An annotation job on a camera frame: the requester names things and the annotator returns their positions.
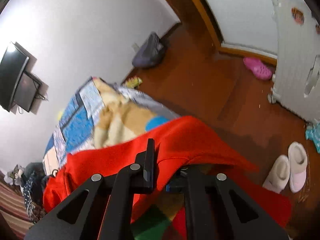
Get red zip jacket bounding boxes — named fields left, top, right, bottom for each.
left=43, top=116, right=292, bottom=239

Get folded navy patterned clothes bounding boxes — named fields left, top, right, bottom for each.
left=21, top=163, right=49, bottom=224

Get white fluffy slipper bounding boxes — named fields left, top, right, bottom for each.
left=263, top=154, right=290, bottom=193

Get blue patchwork bed cover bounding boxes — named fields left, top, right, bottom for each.
left=42, top=77, right=181, bottom=176

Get striped pink beige curtain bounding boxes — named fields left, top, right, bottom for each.
left=0, top=172, right=33, bottom=239

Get beige fleece blanket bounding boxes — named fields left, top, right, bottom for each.
left=93, top=77, right=176, bottom=149

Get clutter pile on cabinet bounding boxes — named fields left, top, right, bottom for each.
left=4, top=163, right=45, bottom=186

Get pink fluffy slipper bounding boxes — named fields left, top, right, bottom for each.
left=288, top=142, right=308, bottom=193

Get pink croc shoe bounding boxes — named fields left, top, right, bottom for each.
left=243, top=57, right=273, bottom=80

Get grey backpack on floor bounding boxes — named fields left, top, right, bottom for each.
left=132, top=32, right=166, bottom=68

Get brown wooden door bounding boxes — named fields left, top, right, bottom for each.
left=166, top=0, right=223, bottom=54

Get small black wall monitor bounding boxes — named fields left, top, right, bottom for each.
left=14, top=72, right=42, bottom=112

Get white wall socket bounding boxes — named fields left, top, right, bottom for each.
left=132, top=43, right=139, bottom=53

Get black wall television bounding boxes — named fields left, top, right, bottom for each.
left=0, top=42, right=29, bottom=112

